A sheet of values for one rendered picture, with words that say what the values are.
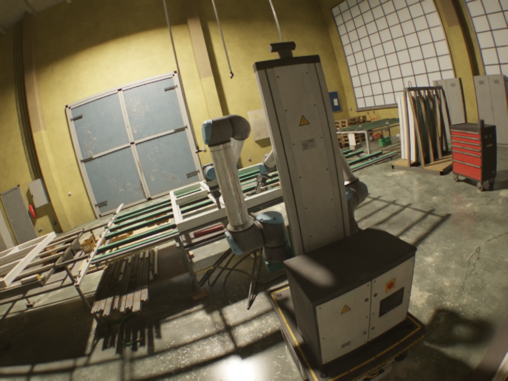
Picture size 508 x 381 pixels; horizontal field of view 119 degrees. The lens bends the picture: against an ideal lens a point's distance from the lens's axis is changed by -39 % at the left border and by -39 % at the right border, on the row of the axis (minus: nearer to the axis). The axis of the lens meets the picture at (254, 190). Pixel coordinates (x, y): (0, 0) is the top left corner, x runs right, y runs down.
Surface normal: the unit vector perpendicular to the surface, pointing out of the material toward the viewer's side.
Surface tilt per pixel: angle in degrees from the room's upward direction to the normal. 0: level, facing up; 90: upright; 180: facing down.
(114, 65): 90
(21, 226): 90
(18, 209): 90
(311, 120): 90
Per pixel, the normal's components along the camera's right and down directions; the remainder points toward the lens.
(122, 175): 0.37, 0.16
